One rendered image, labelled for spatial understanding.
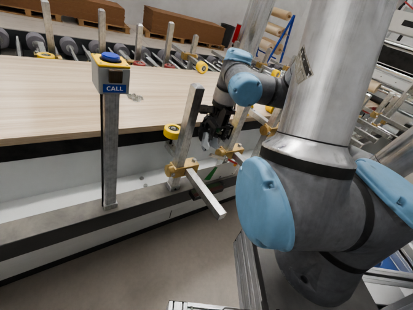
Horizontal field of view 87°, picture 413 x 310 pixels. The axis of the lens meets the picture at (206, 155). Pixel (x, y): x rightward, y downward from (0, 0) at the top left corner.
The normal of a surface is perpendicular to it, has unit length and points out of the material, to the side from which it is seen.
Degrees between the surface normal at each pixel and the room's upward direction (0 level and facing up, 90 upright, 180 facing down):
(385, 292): 0
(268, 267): 0
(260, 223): 97
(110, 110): 90
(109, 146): 90
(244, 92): 91
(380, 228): 62
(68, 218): 0
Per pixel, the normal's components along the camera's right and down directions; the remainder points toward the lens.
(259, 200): -0.97, -0.01
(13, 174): 0.54, 0.62
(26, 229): 0.26, -0.77
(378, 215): 0.28, -0.09
